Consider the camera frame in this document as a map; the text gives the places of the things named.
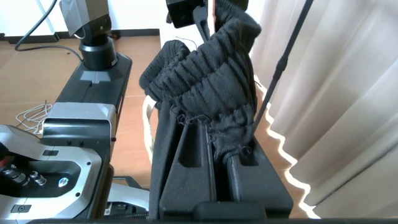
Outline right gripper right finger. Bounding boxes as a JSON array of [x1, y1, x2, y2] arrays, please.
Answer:
[[226, 138, 294, 219]]

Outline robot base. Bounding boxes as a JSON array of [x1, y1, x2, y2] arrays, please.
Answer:
[[0, 52, 150, 220]]

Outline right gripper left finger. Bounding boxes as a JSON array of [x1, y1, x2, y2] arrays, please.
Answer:
[[159, 124, 218, 219]]

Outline white cable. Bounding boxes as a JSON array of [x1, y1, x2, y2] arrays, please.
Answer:
[[15, 102, 53, 135]]

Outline black clothes rack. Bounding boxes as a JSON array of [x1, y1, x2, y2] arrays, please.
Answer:
[[254, 0, 315, 127]]

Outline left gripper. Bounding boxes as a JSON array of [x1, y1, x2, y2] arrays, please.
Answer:
[[165, 0, 211, 43]]

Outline black shorts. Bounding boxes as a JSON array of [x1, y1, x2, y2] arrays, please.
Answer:
[[139, 0, 262, 220]]

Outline black cable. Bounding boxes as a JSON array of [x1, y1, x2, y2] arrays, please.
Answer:
[[14, 0, 83, 63]]

